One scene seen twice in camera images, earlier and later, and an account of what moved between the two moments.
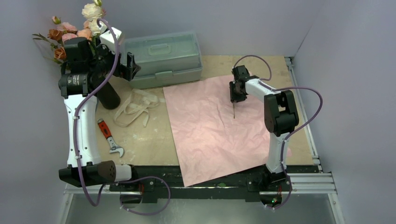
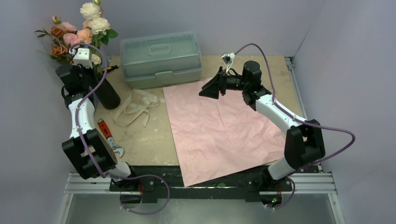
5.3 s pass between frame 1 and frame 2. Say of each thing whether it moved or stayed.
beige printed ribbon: stayed
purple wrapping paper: stayed
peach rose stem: stayed
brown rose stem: moved
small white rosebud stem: moved
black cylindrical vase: stayed
